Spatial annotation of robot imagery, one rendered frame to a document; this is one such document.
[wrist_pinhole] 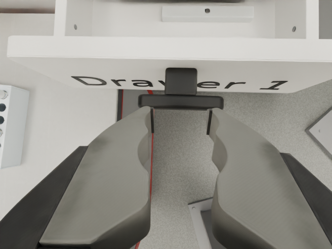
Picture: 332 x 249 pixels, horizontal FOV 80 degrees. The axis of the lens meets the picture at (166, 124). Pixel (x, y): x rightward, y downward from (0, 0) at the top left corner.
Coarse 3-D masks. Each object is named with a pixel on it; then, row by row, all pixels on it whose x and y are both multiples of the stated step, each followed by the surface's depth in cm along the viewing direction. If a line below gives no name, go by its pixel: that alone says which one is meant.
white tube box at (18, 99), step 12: (0, 84) 30; (12, 96) 30; (24, 96) 32; (0, 108) 30; (12, 108) 30; (24, 108) 32; (0, 120) 30; (12, 120) 30; (24, 120) 33; (12, 132) 30; (24, 132) 33; (0, 144) 31; (12, 144) 31; (0, 156) 29; (12, 156) 31; (0, 168) 29
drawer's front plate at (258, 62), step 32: (32, 64) 18; (64, 64) 18; (96, 64) 17; (128, 64) 17; (160, 64) 17; (192, 64) 16; (224, 64) 16; (256, 64) 16; (288, 64) 16; (320, 64) 15
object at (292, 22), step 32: (64, 0) 20; (96, 0) 26; (128, 0) 25; (160, 0) 25; (192, 0) 25; (224, 0) 25; (256, 0) 25; (288, 0) 22; (64, 32) 20; (96, 32) 25; (128, 32) 25; (160, 32) 25; (192, 32) 25; (224, 32) 25; (256, 32) 24; (288, 32) 21
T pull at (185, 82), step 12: (168, 72) 17; (180, 72) 17; (192, 72) 17; (168, 84) 17; (180, 84) 17; (192, 84) 17; (144, 96) 17; (156, 96) 17; (168, 96) 17; (180, 96) 17; (192, 96) 17; (204, 96) 17; (216, 96) 17; (156, 108) 17; (168, 108) 17; (180, 108) 17; (192, 108) 17; (204, 108) 17
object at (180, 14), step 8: (168, 8) 24; (176, 8) 24; (184, 8) 24; (192, 8) 24; (200, 8) 24; (208, 8) 24; (216, 8) 24; (224, 8) 24; (232, 8) 24; (240, 8) 23; (248, 8) 23; (168, 16) 24; (176, 16) 24; (184, 16) 24; (192, 16) 24; (200, 16) 24; (208, 16) 24; (216, 16) 24; (224, 16) 24; (232, 16) 24; (240, 16) 23; (248, 16) 23
